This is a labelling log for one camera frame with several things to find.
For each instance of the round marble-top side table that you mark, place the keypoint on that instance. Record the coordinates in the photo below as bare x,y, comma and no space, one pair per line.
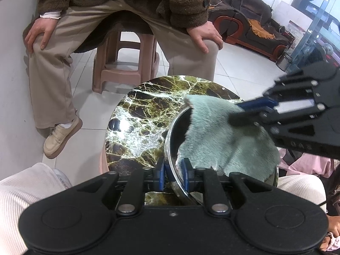
138,117

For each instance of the red-topped standing sign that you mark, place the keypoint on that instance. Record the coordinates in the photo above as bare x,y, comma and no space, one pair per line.
294,34

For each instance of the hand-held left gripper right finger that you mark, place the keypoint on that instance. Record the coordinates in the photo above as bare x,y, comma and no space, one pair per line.
186,172

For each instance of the person's pink jacket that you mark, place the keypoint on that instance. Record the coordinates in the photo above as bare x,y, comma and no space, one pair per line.
308,164

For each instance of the steel trash can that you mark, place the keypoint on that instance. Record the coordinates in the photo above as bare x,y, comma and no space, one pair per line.
283,62

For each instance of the person's white ribbed trouser leg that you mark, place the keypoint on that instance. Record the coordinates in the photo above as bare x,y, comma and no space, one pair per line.
300,191
21,204

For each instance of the dark brown leather sofa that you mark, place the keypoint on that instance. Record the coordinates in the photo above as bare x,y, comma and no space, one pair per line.
252,2
220,10

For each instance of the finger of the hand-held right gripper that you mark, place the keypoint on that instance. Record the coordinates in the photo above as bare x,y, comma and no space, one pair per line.
247,118
255,103

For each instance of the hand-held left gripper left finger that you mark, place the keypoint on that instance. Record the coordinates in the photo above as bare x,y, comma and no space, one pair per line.
160,176

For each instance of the orange fringed cloth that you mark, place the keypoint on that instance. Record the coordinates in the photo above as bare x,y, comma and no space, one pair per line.
261,30

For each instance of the stainless steel bowl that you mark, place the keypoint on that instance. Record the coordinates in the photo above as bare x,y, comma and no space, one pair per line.
175,138

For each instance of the pink-brown plastic stool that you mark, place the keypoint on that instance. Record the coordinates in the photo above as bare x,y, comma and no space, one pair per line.
122,77

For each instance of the dark covered scooter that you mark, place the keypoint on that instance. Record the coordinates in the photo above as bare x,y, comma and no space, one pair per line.
328,51

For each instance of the person's white shoe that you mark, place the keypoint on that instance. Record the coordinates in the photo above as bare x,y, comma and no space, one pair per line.
63,179

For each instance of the white board panel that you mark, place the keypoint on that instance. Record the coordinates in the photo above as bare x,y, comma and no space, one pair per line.
284,10

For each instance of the green fluffy cloth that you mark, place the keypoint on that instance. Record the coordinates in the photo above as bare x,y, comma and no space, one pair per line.
225,138

